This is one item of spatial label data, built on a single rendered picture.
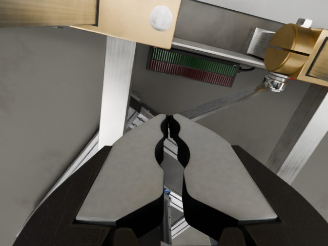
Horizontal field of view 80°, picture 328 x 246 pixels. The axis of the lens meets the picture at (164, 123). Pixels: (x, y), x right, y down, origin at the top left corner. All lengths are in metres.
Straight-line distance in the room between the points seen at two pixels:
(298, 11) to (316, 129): 0.29
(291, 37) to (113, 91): 0.19
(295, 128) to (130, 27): 0.24
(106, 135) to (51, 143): 1.20
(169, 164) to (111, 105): 0.90
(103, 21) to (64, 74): 1.01
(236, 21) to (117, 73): 0.24
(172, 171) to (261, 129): 0.63
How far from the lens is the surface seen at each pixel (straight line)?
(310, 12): 0.54
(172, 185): 1.22
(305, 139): 0.31
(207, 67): 0.39
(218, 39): 0.39
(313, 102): 0.30
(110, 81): 0.23
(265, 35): 0.36
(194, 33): 0.38
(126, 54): 0.22
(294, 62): 0.25
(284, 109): 1.38
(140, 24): 0.21
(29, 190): 1.82
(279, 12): 0.51
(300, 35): 0.25
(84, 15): 0.18
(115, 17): 0.21
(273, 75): 0.26
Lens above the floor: 1.07
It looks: 63 degrees down
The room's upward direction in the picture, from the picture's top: 178 degrees clockwise
